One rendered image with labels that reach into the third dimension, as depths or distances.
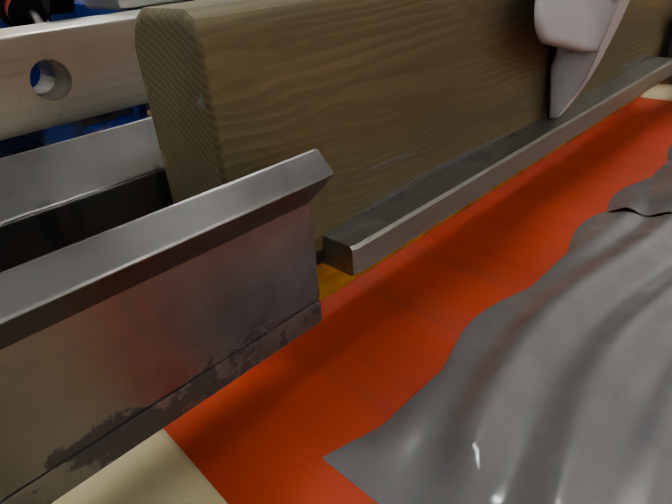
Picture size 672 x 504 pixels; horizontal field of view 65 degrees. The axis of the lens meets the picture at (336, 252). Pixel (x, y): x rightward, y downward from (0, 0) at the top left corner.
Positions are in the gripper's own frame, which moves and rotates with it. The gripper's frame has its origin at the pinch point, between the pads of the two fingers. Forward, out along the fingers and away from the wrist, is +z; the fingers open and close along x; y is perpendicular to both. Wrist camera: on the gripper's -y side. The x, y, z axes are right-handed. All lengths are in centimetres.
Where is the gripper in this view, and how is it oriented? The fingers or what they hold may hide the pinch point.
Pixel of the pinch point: (522, 78)
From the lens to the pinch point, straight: 27.6
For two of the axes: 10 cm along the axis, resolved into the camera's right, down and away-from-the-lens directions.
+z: 0.7, 8.6, 5.1
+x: 7.1, 3.1, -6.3
